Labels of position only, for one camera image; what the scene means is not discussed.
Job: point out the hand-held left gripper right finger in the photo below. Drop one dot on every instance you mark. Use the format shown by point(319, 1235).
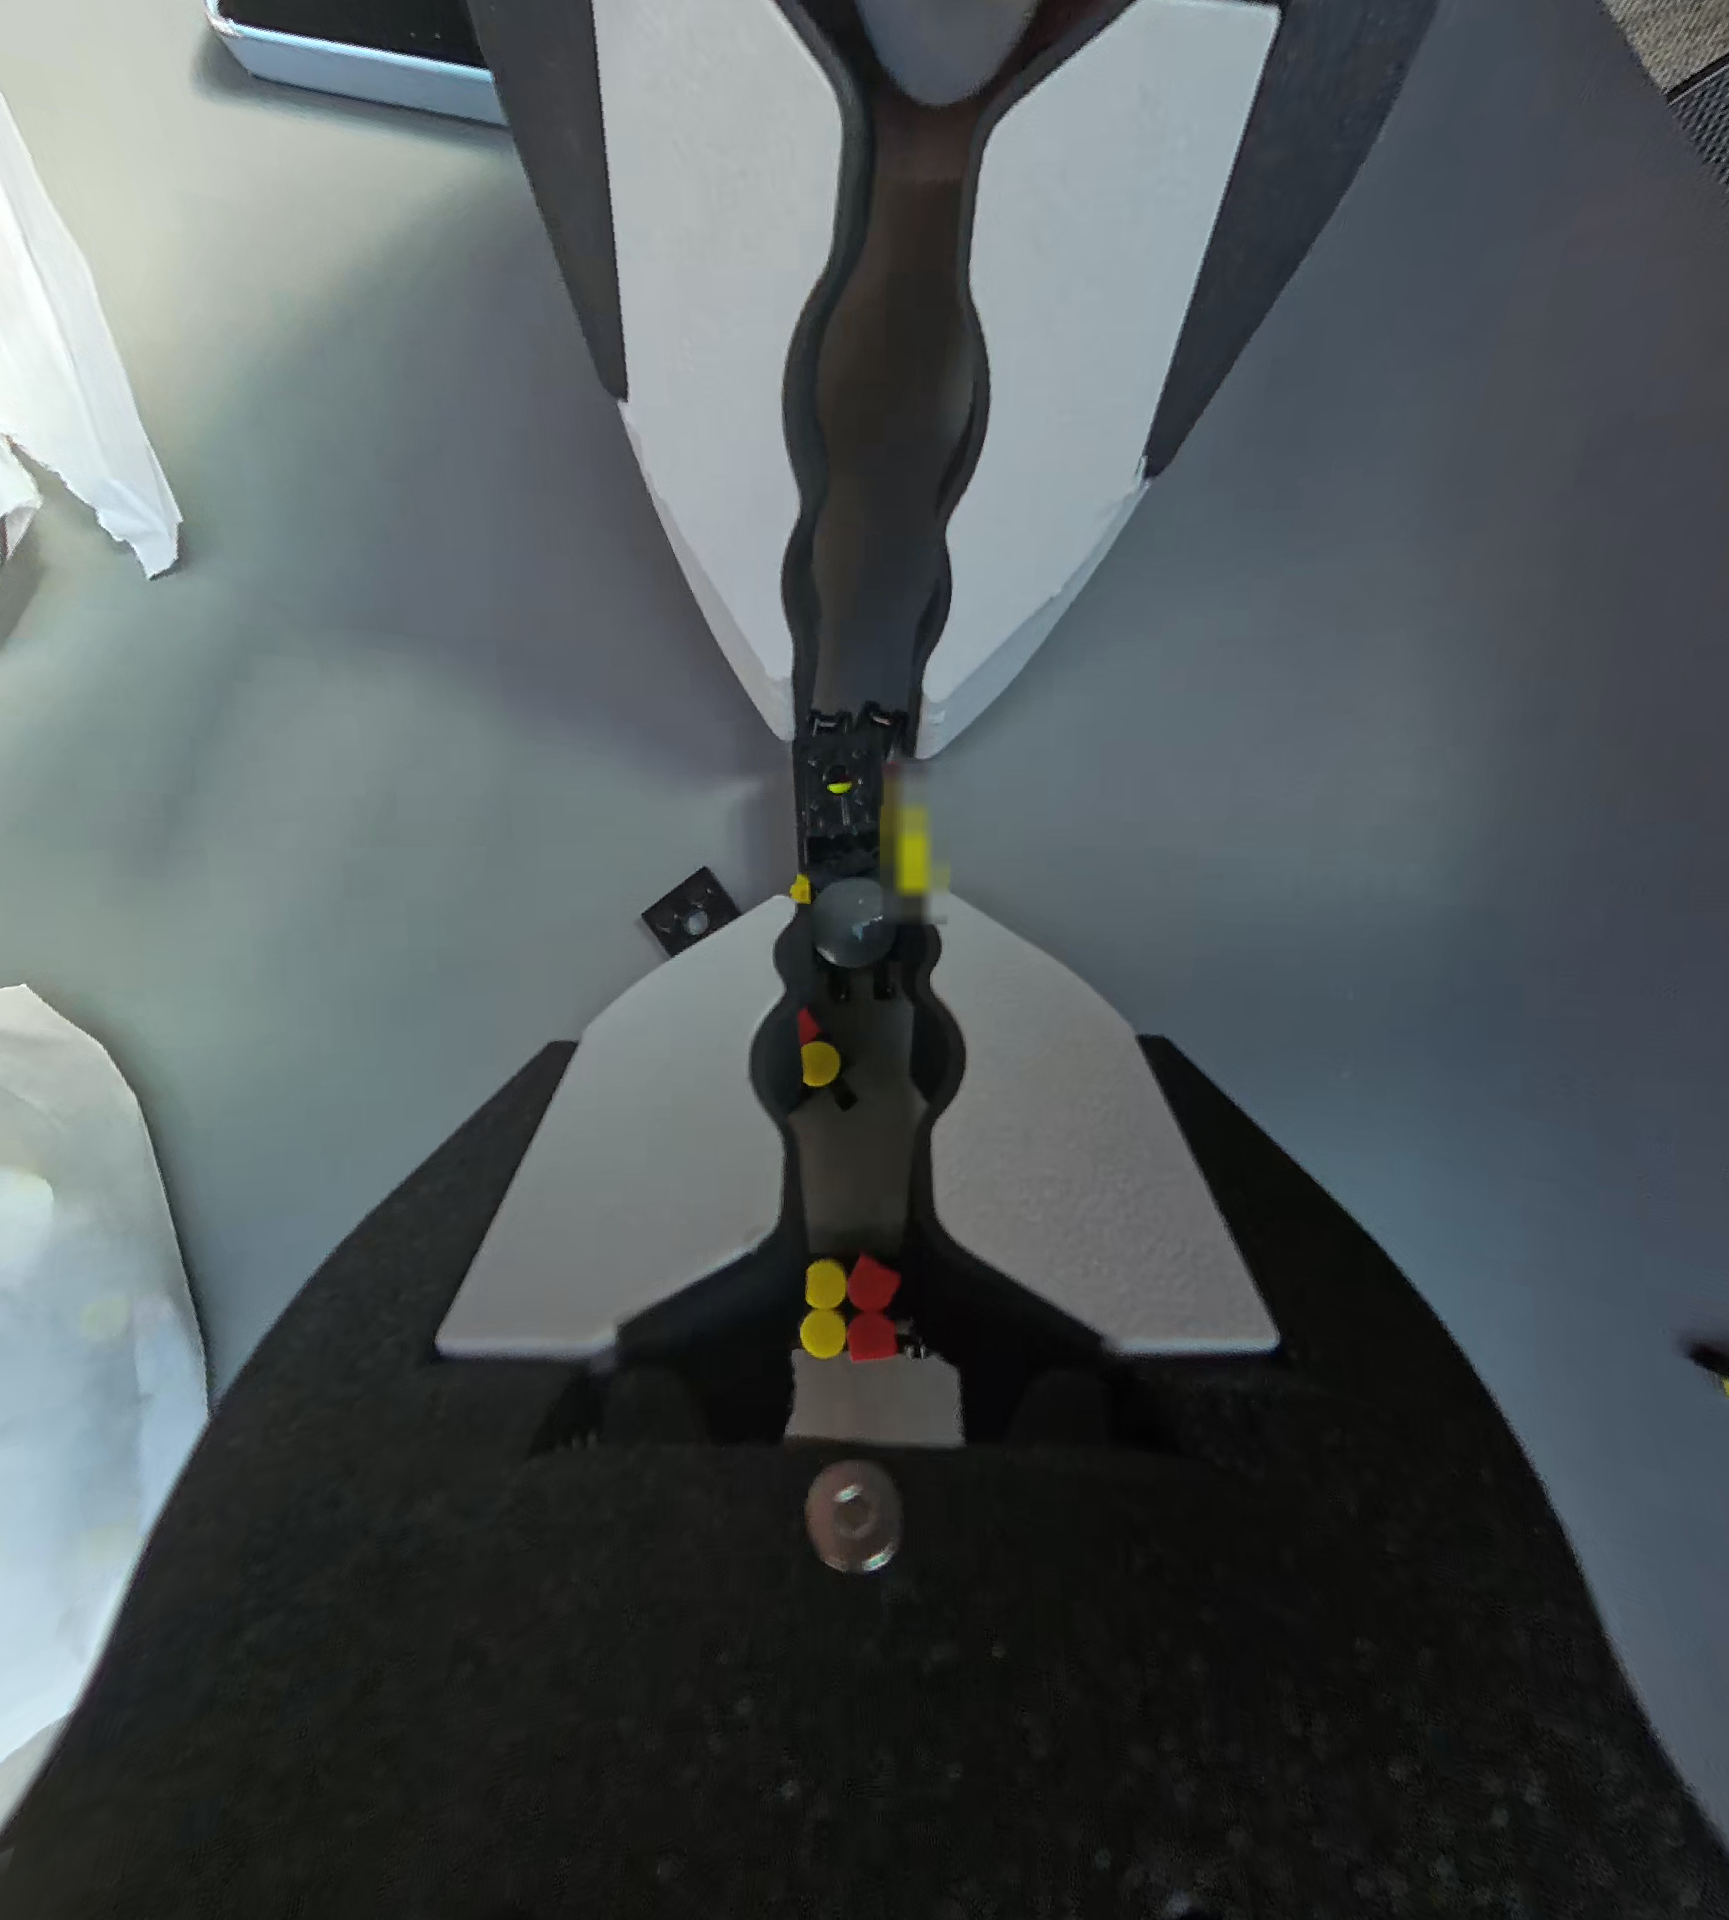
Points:
point(1103, 1200)

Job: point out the black smartphone blue case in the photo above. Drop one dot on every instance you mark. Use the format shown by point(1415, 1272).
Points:
point(360, 45)

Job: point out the large plain white paper bag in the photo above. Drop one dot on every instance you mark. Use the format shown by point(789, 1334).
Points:
point(27, 1436)

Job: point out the black red yellow lego build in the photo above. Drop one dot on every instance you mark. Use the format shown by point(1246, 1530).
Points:
point(850, 827)

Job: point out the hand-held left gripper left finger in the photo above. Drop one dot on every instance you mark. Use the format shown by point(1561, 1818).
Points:
point(613, 1200)

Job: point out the small black square lego piece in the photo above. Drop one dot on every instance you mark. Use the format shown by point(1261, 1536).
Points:
point(695, 905)

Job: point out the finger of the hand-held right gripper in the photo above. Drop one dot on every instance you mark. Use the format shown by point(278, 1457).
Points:
point(1121, 272)
point(701, 272)

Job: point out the torn printed white paper bag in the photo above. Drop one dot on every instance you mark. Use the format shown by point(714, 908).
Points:
point(27, 299)

